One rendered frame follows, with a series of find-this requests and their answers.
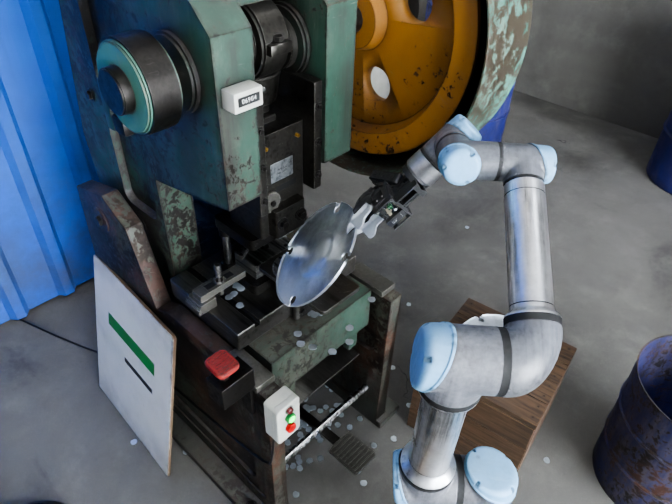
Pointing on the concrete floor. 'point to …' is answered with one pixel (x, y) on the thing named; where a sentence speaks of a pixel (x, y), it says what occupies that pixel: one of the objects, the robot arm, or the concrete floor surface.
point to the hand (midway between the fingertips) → (351, 228)
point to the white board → (135, 362)
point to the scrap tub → (640, 432)
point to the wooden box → (504, 420)
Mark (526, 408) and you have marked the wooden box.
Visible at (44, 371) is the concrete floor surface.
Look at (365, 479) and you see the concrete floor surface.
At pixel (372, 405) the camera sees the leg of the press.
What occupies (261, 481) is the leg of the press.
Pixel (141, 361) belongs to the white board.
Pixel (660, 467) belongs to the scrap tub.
